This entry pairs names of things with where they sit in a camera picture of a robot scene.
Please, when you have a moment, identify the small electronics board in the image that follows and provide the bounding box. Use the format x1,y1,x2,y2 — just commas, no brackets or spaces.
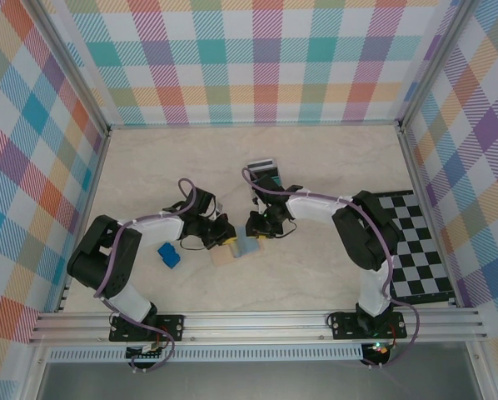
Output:
363,340,396,360
125,343,167,362

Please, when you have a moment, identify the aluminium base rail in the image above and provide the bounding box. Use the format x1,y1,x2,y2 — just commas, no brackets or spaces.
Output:
27,310,490,345

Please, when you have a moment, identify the aluminium back rail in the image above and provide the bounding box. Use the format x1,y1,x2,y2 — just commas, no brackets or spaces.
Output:
107,122,402,129

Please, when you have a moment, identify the aluminium frame post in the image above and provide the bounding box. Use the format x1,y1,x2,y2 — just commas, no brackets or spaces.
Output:
397,0,479,134
31,0,112,138

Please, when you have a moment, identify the beige leather card holder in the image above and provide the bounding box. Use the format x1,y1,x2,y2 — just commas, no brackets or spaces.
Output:
210,227,266,268

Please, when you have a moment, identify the black and grey checkerboard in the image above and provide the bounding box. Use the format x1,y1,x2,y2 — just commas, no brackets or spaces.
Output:
373,190,457,298

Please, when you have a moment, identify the slotted grey cable duct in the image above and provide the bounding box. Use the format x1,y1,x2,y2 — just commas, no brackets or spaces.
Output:
47,348,365,363

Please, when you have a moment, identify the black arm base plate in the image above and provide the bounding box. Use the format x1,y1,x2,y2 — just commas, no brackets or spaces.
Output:
329,310,408,341
108,314,187,342

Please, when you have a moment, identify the blue toy block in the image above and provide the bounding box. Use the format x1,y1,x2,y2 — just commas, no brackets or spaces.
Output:
157,242,182,270

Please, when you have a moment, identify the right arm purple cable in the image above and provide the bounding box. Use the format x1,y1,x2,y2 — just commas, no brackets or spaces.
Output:
241,166,421,370

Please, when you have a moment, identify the aluminium side rail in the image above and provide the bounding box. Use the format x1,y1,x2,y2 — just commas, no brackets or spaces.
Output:
55,129,112,313
397,122,461,308

